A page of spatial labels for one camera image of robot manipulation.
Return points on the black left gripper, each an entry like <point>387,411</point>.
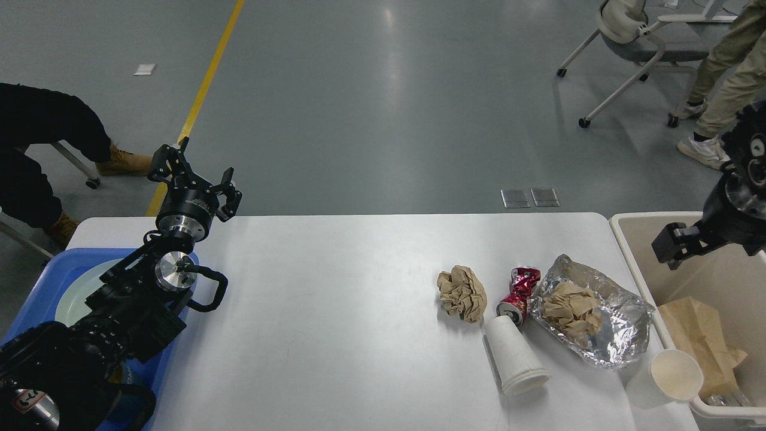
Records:
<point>190,211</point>

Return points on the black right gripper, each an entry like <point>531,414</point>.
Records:
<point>731,214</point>

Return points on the brown paper bag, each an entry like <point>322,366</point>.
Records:
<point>696,329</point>

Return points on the green plate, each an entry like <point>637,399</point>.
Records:
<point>72,304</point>

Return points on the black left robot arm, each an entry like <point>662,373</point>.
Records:
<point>58,377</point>

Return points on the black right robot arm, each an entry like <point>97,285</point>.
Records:
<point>745,146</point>

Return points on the beige plastic bin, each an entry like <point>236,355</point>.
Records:
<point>726,279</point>

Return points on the tan boot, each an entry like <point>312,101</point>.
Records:
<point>62,231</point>
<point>123,162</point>

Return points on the grey chair leg with caster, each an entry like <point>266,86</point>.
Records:
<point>92,179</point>

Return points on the crumpled foil wrapper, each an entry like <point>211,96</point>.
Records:
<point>626,317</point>

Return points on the crumpled paper in foil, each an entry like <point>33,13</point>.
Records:
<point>573,310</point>

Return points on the white paper cup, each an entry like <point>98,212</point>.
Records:
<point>518,367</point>
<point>670,376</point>

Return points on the silver floor plate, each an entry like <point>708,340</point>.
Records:
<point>545,197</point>
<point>515,198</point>

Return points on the crushed red soda can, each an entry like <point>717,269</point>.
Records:
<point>523,281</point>

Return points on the clear plastic bottle in bin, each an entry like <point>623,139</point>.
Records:
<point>733,399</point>

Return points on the person in beige trousers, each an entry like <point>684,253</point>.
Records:
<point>727,81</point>

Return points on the white office chair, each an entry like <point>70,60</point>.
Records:
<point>651,39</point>

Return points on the crumpled brown paper ball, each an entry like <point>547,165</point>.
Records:
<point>462,294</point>

